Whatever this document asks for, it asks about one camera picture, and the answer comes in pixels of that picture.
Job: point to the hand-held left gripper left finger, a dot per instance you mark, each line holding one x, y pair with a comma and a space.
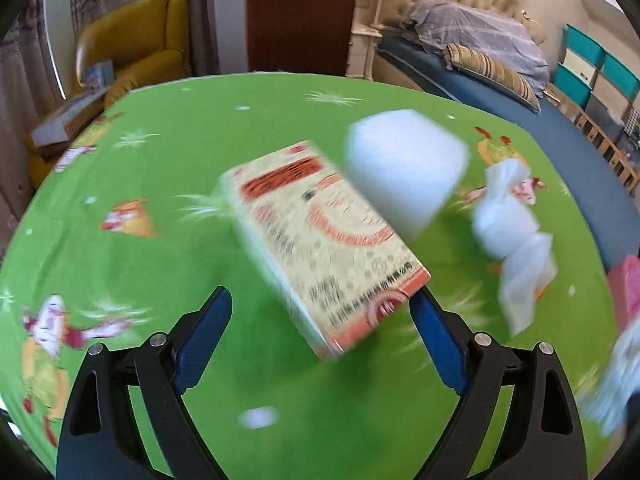
202, 340

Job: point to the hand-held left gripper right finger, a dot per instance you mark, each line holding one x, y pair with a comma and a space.
440, 345

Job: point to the printed cardboard box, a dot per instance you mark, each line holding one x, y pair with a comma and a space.
325, 245

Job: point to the pink plastic bag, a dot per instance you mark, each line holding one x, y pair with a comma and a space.
627, 290

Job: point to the green printed tablecloth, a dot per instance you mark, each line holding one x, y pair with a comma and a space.
150, 270

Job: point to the small white foam scrap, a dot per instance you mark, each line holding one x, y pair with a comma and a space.
257, 417

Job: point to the crumpled white foam wrap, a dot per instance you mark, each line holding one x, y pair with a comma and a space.
505, 230

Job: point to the white foam block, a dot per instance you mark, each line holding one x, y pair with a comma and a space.
405, 165

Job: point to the bed with blue sheet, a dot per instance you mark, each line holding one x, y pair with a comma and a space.
565, 150

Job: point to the flat cardboard box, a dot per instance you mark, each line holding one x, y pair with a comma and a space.
65, 120

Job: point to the striped pillow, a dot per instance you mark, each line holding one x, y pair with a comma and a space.
495, 75

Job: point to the small blue book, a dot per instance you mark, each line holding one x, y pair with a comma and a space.
99, 74

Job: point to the cream nightstand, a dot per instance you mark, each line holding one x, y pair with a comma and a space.
362, 50

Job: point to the yellow armchair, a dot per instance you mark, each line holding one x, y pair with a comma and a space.
145, 40

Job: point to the grey-blue duvet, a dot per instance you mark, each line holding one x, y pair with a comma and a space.
480, 35

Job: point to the stack of storage boxes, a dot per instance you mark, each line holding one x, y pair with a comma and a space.
595, 70

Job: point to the brown wooden panel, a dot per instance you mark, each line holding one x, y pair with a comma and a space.
300, 15

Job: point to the wooden crib rail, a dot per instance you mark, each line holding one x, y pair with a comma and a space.
600, 145

